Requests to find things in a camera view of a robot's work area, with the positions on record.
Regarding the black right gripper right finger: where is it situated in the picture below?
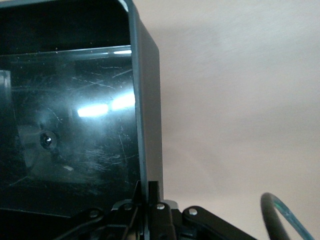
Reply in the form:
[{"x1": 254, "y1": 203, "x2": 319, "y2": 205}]
[{"x1": 148, "y1": 181, "x2": 256, "y2": 240}]

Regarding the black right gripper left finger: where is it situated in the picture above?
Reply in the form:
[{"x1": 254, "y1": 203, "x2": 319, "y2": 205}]
[{"x1": 57, "y1": 179, "x2": 144, "y2": 240}]

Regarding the black plastic box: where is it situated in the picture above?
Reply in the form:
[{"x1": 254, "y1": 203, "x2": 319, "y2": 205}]
[{"x1": 0, "y1": 0, "x2": 165, "y2": 226}]

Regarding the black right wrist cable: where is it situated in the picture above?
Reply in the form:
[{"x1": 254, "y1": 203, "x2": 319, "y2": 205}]
[{"x1": 259, "y1": 192, "x2": 316, "y2": 240}]

